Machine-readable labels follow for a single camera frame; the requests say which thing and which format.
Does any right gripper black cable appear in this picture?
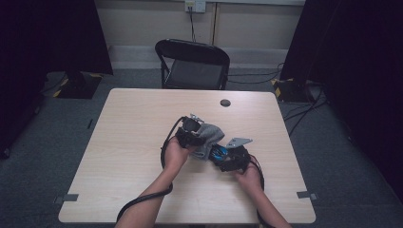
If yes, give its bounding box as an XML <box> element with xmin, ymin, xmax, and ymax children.
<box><xmin>250</xmin><ymin>155</ymin><xmax>277</xmax><ymax>228</ymax></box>

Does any black floor cable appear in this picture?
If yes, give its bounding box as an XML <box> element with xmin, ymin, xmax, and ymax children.
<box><xmin>283</xmin><ymin>88</ymin><xmax>328</xmax><ymax>138</ymax></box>
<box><xmin>227</xmin><ymin>75</ymin><xmax>280</xmax><ymax>86</ymax></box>
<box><xmin>227</xmin><ymin>62</ymin><xmax>285</xmax><ymax>78</ymax></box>

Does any dark curtain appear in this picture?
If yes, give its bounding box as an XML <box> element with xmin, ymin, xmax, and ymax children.
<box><xmin>0</xmin><ymin>0</ymin><xmax>114</xmax><ymax>160</ymax></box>
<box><xmin>279</xmin><ymin>0</ymin><xmax>403</xmax><ymax>203</ymax></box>

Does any white wall socket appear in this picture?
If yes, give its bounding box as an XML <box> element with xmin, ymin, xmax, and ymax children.
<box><xmin>184</xmin><ymin>0</ymin><xmax>207</xmax><ymax>13</ymax></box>

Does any black plugged wall cable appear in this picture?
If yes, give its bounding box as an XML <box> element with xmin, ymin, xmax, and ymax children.
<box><xmin>188</xmin><ymin>6</ymin><xmax>197</xmax><ymax>43</ymax></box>

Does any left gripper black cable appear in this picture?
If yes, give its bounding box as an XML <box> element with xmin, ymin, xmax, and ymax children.
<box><xmin>115</xmin><ymin>116</ymin><xmax>188</xmax><ymax>223</ymax></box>

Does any person's left hand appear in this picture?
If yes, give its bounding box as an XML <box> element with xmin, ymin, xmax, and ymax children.
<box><xmin>163</xmin><ymin>137</ymin><xmax>197</xmax><ymax>174</ymax></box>

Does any black folding chair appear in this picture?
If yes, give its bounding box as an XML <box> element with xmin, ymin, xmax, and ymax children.
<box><xmin>154</xmin><ymin>38</ymin><xmax>231</xmax><ymax>91</ymax></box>

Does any person's right hand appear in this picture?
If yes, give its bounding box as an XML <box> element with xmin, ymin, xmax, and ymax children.
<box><xmin>234</xmin><ymin>162</ymin><xmax>264</xmax><ymax>193</ymax></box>

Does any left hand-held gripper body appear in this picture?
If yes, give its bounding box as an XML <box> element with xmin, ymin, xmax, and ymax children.
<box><xmin>175</xmin><ymin>113</ymin><xmax>205</xmax><ymax>149</ymax></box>

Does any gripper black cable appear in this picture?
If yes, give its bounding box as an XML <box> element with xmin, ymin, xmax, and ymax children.
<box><xmin>115</xmin><ymin>116</ymin><xmax>188</xmax><ymax>223</ymax></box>
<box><xmin>250</xmin><ymin>155</ymin><xmax>277</xmax><ymax>228</ymax></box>

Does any grey tape piece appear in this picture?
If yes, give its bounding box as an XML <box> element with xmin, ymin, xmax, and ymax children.
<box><xmin>297</xmin><ymin>191</ymin><xmax>318</xmax><ymax>200</ymax></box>
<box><xmin>53</xmin><ymin>193</ymin><xmax>80</xmax><ymax>204</ymax></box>

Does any thin wall conduit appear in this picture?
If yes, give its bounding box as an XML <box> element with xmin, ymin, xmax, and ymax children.
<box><xmin>211</xmin><ymin>2</ymin><xmax>221</xmax><ymax>46</ymax></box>

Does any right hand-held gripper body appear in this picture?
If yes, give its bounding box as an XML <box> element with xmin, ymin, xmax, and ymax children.
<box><xmin>219</xmin><ymin>137</ymin><xmax>254</xmax><ymax>174</ymax></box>

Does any blue toy car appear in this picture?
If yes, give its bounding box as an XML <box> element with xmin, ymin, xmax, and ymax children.
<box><xmin>208</xmin><ymin>143</ymin><xmax>230</xmax><ymax>165</ymax></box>

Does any grey cloth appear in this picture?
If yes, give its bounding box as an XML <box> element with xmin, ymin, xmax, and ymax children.
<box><xmin>191</xmin><ymin>123</ymin><xmax>226</xmax><ymax>161</ymax></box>

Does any black stand base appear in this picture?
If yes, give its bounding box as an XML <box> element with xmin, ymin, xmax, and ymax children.
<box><xmin>271</xmin><ymin>77</ymin><xmax>315</xmax><ymax>104</ymax></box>
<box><xmin>51</xmin><ymin>70</ymin><xmax>104</xmax><ymax>100</ymax></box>

